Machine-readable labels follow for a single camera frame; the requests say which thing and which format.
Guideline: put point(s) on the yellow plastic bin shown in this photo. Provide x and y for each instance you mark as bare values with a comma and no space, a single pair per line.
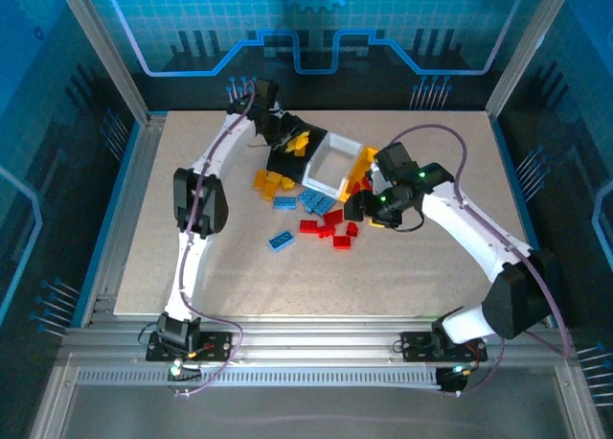
370,152

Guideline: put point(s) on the aluminium side rail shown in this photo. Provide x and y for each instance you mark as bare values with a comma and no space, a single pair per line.
129,194

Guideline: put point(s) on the red sloped lego brick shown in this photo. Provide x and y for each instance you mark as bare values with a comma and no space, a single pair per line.
352,229
366,182

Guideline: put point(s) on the left aluminium frame post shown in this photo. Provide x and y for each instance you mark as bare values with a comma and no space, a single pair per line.
103,51

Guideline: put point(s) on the right aluminium frame post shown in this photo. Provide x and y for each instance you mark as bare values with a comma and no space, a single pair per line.
527,51

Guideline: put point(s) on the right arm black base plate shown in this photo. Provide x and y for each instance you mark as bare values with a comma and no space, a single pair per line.
414,345

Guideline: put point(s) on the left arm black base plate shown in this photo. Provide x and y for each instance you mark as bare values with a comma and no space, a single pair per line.
218,345

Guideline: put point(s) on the aluminium frame post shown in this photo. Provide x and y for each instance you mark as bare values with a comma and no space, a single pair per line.
527,51
103,51

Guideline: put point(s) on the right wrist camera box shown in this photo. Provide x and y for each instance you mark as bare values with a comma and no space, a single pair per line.
378,177

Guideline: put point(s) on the black plastic bin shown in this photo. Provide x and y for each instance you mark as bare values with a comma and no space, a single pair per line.
287,163

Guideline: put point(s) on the aluminium frame rail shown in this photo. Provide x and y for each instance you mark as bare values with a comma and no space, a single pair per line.
311,333

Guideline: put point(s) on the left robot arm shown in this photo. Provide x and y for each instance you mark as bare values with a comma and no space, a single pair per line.
191,266

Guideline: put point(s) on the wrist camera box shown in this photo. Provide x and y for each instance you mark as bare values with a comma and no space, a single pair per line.
378,177
276,109

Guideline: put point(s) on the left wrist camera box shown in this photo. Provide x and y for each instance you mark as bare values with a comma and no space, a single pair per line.
276,109

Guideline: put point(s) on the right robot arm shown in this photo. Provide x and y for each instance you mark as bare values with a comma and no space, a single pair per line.
479,237

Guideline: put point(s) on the blue lego brick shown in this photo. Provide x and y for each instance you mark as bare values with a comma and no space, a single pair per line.
281,241
284,202
323,205
310,198

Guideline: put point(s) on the white plastic bin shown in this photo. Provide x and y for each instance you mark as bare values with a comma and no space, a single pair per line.
318,182

